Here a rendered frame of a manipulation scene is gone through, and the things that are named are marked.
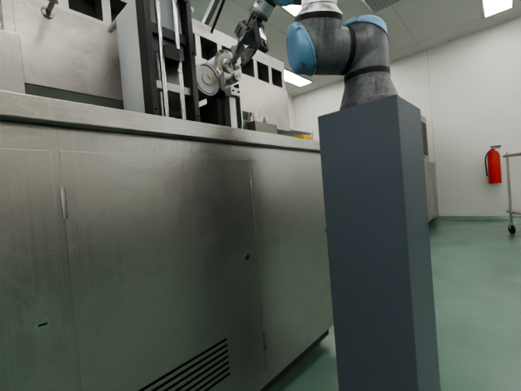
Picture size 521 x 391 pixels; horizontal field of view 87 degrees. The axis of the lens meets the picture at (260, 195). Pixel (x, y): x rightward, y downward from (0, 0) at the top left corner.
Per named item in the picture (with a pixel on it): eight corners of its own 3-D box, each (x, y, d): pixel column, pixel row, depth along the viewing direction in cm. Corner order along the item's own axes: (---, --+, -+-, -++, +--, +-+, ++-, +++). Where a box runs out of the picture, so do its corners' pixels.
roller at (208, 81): (196, 89, 104) (193, 57, 104) (162, 107, 121) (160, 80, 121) (220, 96, 113) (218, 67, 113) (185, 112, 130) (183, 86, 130)
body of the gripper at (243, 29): (245, 40, 118) (260, 12, 111) (256, 50, 114) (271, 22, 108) (232, 33, 112) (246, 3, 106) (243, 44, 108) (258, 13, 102)
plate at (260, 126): (256, 133, 123) (254, 119, 123) (201, 148, 150) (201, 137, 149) (277, 136, 135) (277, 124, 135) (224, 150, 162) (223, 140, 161)
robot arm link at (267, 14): (277, 10, 106) (264, 1, 99) (271, 22, 108) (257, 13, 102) (267, 1, 109) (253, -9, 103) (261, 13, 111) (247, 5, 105)
